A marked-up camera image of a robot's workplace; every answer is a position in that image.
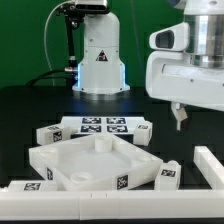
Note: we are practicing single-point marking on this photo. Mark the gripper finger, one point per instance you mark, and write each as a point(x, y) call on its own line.
point(179, 113)

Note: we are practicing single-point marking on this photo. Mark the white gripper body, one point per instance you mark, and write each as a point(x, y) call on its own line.
point(170, 77)

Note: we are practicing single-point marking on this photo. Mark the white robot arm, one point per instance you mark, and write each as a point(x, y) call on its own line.
point(101, 73)

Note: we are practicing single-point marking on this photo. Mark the white square tabletop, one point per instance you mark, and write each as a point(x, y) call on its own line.
point(94, 163)

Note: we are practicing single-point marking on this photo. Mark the white obstacle fence right bar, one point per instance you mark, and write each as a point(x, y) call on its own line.
point(210, 167)

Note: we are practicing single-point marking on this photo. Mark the white obstacle fence bar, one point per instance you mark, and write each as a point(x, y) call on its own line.
point(137, 204)
point(210, 167)

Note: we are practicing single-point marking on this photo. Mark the white obstacle fence front bar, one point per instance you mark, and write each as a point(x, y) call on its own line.
point(137, 204)

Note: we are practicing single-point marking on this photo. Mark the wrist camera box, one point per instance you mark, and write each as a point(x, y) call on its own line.
point(174, 38)

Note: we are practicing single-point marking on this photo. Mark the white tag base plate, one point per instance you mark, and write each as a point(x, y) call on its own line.
point(105, 124)

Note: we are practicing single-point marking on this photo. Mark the black camera stand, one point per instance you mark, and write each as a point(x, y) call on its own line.
point(73, 19)

